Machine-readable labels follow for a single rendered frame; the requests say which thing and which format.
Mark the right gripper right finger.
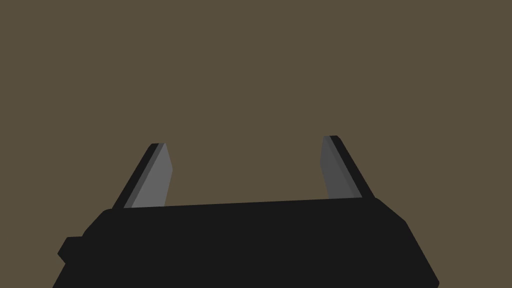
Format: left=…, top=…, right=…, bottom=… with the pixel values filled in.
left=319, top=135, right=376, bottom=200

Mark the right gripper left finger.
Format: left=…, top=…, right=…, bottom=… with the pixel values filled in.
left=111, top=142, right=174, bottom=210

